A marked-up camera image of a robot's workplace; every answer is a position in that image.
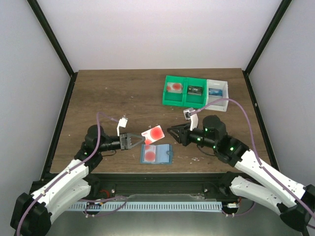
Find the red circles card in holder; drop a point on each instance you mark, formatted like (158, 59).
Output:
(149, 153)

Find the white plastic bin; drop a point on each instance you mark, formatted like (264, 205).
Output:
(221, 105)

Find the grey metal base plate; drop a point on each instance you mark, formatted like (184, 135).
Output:
(251, 220)

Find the black frame post right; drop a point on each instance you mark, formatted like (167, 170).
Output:
(281, 10)

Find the left green plastic bin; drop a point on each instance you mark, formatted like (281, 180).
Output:
(173, 99)

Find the black VIP card stack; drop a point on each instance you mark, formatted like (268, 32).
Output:
(195, 90)

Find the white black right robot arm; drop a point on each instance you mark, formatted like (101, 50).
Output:
(293, 202)

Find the black frame post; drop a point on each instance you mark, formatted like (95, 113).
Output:
(50, 35)
(281, 10)

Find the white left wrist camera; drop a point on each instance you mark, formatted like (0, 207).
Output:
(121, 124)

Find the right green plastic bin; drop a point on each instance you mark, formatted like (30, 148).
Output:
(195, 101)

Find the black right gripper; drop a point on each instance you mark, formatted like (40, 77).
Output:
(184, 132)

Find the green plastic bin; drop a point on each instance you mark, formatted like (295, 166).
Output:
(173, 99)
(195, 101)

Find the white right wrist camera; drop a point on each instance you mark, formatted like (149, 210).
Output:
(193, 118)

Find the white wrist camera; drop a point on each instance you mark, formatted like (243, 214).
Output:
(121, 124)
(193, 118)

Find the blue card holder wallet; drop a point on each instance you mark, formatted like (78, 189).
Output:
(164, 154)

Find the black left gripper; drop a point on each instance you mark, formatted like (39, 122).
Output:
(126, 147)

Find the blue card stack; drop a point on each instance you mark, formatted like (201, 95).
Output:
(215, 92)

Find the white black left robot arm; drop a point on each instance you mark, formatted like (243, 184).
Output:
(34, 213)

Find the red circles credit card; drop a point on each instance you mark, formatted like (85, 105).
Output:
(152, 135)

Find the black frame post left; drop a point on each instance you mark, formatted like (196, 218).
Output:
(50, 35)

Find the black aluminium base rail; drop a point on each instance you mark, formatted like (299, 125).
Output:
(211, 185)

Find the red circles card stack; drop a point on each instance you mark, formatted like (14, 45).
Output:
(174, 87)

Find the light blue slotted cable duct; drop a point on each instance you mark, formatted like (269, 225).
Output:
(150, 206)

